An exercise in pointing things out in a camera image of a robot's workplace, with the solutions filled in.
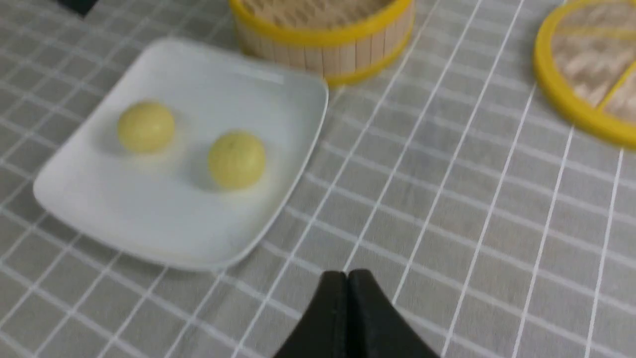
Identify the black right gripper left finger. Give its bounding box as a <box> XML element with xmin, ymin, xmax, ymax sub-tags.
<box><xmin>274</xmin><ymin>270</ymin><xmax>348</xmax><ymax>358</ymax></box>

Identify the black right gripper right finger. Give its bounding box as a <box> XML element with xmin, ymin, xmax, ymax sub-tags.
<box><xmin>347</xmin><ymin>269</ymin><xmax>438</xmax><ymax>358</ymax></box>

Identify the yellow steamed bun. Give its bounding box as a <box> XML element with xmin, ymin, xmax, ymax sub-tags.
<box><xmin>207</xmin><ymin>131</ymin><xmax>266</xmax><ymax>191</ymax></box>
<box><xmin>117</xmin><ymin>100</ymin><xmax>175</xmax><ymax>153</ymax></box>

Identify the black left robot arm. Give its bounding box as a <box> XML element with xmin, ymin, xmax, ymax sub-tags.
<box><xmin>56</xmin><ymin>0</ymin><xmax>98</xmax><ymax>18</ymax></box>

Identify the grey checkered tablecloth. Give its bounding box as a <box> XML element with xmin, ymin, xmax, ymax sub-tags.
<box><xmin>0</xmin><ymin>0</ymin><xmax>636</xmax><ymax>358</ymax></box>

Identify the bamboo steamer basket yellow rim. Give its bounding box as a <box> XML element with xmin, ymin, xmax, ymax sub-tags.
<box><xmin>229</xmin><ymin>0</ymin><xmax>416</xmax><ymax>87</ymax></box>

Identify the bamboo steamer lid yellow rim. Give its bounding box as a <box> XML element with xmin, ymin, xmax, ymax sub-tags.
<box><xmin>533</xmin><ymin>0</ymin><xmax>636</xmax><ymax>150</ymax></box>

